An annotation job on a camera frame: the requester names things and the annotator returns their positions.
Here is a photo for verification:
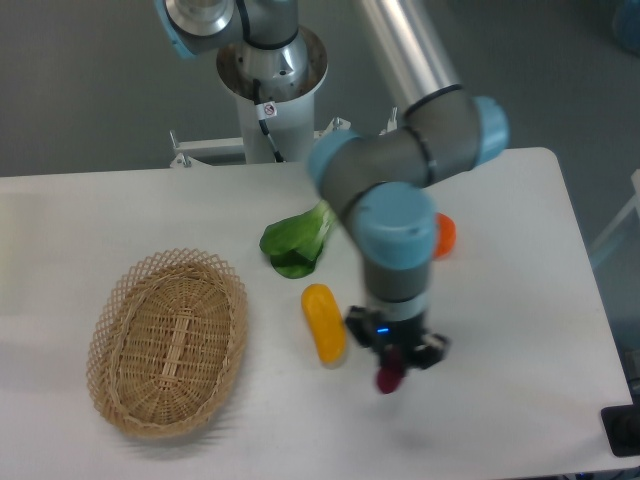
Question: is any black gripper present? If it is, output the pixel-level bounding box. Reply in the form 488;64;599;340
344;298;450;372

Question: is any purple sweet potato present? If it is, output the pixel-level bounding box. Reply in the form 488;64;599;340
375;346;406;394

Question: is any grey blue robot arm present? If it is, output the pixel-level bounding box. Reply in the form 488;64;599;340
156;1;509;374

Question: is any woven wicker basket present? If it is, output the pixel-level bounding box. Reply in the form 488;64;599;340
86;249;248;439

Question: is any orange mandarin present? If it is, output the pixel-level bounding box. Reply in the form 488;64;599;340
433;213;457;259

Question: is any green bok choy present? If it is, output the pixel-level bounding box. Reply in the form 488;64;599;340
259;200;336;279

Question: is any black device at corner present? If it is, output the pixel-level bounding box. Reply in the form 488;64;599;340
601;404;639;458

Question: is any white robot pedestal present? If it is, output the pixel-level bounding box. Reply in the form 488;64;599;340
216;26;328;164

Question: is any white metal base frame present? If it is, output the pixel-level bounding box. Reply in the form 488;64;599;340
168;106;403;168

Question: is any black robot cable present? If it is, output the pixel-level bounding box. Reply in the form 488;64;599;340
251;78;287;164

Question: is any white frame at right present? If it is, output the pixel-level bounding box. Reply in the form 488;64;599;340
588;169;639;270

